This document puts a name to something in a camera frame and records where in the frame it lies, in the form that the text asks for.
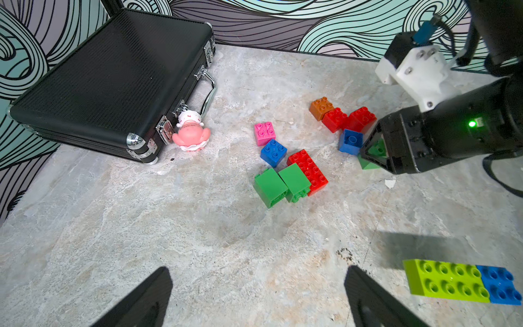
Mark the blue lego brick left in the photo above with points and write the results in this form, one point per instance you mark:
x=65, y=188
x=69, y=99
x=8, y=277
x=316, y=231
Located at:
x=273, y=153

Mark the green lego brick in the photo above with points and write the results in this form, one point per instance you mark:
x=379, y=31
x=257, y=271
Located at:
x=296, y=181
x=377, y=150
x=270, y=187

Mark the red lego brick back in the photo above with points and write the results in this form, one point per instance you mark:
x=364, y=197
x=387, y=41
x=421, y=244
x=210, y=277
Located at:
x=358, y=121

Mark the red long lego brick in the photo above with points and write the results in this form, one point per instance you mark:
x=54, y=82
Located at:
x=309, y=168

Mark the magenta lego brick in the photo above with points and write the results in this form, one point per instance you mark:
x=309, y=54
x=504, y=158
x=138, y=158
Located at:
x=264, y=133

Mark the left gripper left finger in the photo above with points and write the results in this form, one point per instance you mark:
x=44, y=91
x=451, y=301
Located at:
x=146, y=305

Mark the blue lego brick back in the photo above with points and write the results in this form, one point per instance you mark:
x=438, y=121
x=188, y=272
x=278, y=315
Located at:
x=351, y=142

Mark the lime long lego brick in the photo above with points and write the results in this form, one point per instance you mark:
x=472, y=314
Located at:
x=435, y=279

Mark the black case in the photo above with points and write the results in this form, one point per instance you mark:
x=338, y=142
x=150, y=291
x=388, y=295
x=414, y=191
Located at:
x=121, y=91

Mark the blue lego brick front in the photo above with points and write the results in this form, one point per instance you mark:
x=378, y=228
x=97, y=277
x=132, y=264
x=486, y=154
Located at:
x=499, y=283

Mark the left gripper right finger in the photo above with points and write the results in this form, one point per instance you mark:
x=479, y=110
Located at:
x=372, y=305

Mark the pink small toy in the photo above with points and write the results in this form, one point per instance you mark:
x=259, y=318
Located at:
x=191, y=135

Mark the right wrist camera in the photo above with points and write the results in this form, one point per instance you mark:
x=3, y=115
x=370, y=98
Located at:
x=415, y=63

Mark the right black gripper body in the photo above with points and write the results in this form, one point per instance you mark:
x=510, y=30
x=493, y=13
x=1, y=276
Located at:
x=407, y=148

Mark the orange lego brick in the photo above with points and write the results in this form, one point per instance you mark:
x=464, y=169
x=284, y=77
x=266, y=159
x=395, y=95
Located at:
x=320, y=107

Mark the blue lego brick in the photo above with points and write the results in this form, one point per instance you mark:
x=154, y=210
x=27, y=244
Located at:
x=351, y=142
x=499, y=283
x=273, y=153

